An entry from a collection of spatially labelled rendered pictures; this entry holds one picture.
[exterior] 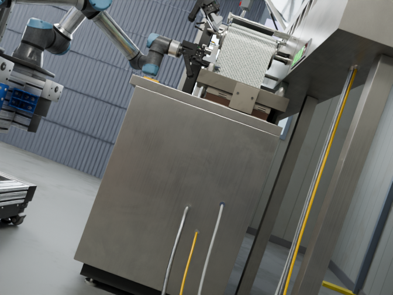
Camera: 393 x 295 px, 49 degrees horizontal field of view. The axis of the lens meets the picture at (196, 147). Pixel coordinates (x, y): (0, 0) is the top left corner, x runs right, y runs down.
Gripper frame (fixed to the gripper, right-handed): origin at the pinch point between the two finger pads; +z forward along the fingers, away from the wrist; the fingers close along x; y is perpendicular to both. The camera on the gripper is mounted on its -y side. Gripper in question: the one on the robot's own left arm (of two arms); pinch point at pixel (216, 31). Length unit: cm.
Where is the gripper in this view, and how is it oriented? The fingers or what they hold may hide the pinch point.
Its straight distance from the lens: 218.0
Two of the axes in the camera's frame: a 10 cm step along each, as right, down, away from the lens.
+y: 8.6, -5.0, 0.0
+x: 0.1, 0.2, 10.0
